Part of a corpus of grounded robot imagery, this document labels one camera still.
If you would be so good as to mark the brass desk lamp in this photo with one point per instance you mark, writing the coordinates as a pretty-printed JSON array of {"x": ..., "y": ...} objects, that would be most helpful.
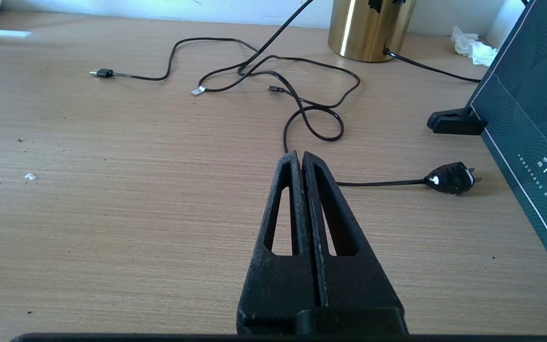
[{"x": 373, "y": 28}]

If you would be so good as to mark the small white scrap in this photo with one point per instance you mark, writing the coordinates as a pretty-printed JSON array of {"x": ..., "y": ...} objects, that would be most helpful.
[{"x": 30, "y": 176}]

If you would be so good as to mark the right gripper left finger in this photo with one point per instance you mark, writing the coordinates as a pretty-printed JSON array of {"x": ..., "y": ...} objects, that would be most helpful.
[{"x": 273, "y": 285}]

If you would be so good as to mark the dark picture frame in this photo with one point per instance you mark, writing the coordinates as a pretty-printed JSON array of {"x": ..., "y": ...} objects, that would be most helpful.
[{"x": 539, "y": 104}]

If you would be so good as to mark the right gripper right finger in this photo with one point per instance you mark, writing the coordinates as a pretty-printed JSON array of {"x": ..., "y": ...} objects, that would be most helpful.
[{"x": 354, "y": 285}]

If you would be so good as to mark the crumpled white tissue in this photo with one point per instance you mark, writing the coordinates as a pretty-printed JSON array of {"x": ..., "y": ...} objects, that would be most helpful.
[{"x": 475, "y": 47}]

